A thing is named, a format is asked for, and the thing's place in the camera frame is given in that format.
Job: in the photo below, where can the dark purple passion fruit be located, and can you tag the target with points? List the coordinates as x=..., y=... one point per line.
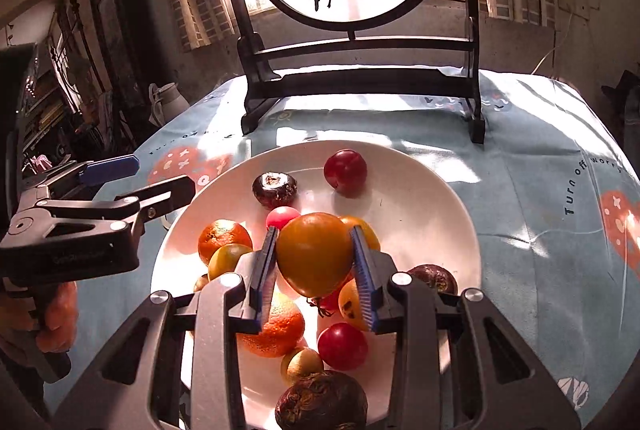
x=320, y=402
x=274, y=190
x=432, y=277

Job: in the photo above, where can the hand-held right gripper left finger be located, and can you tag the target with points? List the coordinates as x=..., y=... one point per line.
x=267, y=270

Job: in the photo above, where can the small yellow-green fruit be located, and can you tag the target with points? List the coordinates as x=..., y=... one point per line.
x=201, y=283
x=301, y=364

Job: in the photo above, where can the dark cloth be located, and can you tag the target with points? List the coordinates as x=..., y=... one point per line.
x=625, y=97

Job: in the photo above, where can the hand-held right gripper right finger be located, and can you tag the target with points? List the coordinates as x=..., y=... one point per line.
x=362, y=280

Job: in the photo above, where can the light blue printed tablecloth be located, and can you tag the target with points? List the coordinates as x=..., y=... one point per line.
x=525, y=190

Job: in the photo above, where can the red plum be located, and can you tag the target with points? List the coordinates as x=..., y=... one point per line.
x=342, y=346
x=345, y=172

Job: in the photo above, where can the large orange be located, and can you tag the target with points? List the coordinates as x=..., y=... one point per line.
x=282, y=330

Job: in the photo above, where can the white kettle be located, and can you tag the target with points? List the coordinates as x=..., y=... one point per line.
x=167, y=103

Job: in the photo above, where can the dark framed panel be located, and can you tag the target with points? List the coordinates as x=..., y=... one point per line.
x=117, y=34

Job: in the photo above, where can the yellow-green tomato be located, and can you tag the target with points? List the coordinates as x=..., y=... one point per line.
x=227, y=261

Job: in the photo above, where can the white round plate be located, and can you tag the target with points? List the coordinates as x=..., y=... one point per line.
x=400, y=210

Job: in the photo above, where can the red cherry tomato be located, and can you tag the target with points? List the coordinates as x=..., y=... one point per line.
x=327, y=303
x=282, y=216

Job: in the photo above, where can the round painted table screen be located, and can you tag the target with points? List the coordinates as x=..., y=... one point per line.
x=360, y=82

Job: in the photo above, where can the small orange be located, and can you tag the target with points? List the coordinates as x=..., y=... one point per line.
x=224, y=237
x=367, y=232

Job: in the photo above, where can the person's left hand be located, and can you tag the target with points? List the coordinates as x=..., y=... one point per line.
x=60, y=320

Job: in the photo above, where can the cluttered bookshelf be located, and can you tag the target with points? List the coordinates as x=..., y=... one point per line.
x=50, y=104

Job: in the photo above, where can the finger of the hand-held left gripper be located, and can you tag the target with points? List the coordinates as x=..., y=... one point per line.
x=155, y=197
x=110, y=167

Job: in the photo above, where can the yellow-orange tomato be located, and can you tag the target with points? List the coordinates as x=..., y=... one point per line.
x=312, y=255

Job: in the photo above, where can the spotted yellow fruit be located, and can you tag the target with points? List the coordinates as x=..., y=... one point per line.
x=347, y=305

